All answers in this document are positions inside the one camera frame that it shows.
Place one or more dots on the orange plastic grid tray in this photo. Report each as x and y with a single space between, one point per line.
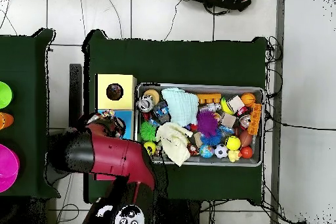
254 119

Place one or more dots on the magenta plastic bowl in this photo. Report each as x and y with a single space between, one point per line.
8 166

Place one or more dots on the black-and-white soccer ball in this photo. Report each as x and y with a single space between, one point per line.
221 151

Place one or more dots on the orange plastic toy block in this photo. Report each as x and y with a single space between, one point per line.
208 98

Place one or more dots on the mint green muslin cloth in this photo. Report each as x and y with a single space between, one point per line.
181 107

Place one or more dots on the orange plastic cup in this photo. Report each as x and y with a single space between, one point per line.
5 120

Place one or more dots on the silver mesh bin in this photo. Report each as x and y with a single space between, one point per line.
236 87

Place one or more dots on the green spiky ball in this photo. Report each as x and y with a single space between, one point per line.
148 130

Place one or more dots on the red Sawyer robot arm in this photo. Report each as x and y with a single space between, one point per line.
113 155

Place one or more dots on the crushed drink can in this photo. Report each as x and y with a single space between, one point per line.
145 103

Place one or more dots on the cream muslin cloth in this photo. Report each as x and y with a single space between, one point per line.
173 142

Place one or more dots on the dark green table cloth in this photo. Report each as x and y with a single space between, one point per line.
183 61

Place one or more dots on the yellow smiley ball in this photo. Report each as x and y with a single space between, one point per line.
233 143

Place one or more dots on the orange toy basketball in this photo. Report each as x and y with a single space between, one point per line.
248 99

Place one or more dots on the green-clothed side table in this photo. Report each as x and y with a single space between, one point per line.
23 76

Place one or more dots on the wooden three-hole box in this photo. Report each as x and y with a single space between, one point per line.
126 82

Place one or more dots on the purple spiky ball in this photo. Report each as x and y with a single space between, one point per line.
207 122

